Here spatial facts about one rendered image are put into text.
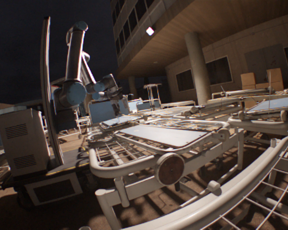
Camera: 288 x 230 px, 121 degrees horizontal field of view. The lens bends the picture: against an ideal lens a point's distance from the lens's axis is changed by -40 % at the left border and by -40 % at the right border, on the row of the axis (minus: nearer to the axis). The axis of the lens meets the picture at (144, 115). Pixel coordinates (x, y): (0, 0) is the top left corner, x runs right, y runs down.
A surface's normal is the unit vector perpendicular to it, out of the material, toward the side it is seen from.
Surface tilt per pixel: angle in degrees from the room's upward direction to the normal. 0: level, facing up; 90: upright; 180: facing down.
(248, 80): 90
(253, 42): 90
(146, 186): 90
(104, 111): 90
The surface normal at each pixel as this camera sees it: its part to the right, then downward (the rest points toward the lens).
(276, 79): -0.84, 0.18
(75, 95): 0.85, -0.02
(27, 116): 0.57, -0.03
